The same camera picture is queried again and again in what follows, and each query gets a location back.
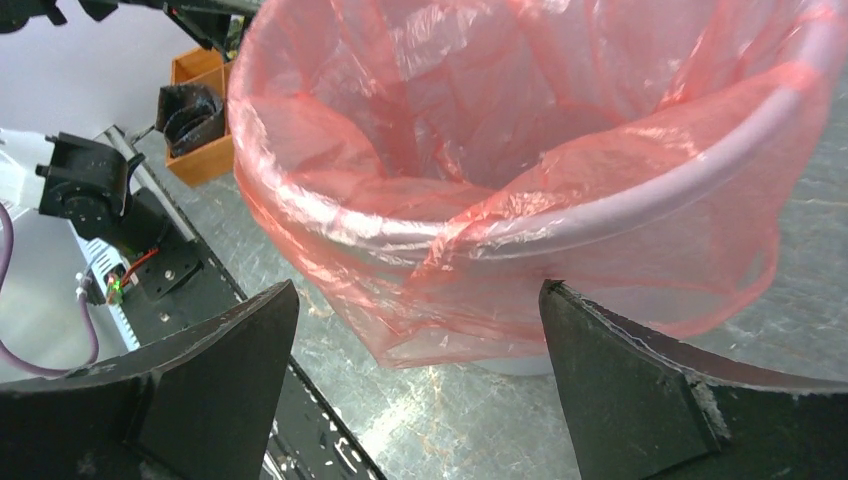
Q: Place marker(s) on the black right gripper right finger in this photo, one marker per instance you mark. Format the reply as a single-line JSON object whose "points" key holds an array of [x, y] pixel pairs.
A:
{"points": [[642, 405]]}

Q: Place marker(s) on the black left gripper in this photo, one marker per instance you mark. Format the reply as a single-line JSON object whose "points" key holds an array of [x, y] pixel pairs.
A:
{"points": [[207, 22]]}

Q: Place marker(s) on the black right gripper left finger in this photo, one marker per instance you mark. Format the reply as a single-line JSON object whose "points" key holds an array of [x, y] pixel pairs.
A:
{"points": [[84, 425]]}

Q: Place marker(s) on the red plastic trash bag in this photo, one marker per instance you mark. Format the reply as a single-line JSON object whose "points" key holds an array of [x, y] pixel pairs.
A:
{"points": [[418, 111]]}

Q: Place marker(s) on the grey plastic trash bin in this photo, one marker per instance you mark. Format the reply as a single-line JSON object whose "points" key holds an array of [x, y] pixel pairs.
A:
{"points": [[684, 236]]}

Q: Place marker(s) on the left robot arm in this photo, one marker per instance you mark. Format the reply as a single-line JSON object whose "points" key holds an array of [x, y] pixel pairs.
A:
{"points": [[87, 182]]}

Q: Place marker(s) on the orange compartment tray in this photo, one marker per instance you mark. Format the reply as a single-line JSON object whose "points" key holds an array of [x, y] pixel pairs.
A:
{"points": [[216, 158]]}

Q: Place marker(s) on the slotted cable duct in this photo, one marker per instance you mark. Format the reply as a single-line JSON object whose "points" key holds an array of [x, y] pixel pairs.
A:
{"points": [[104, 267]]}

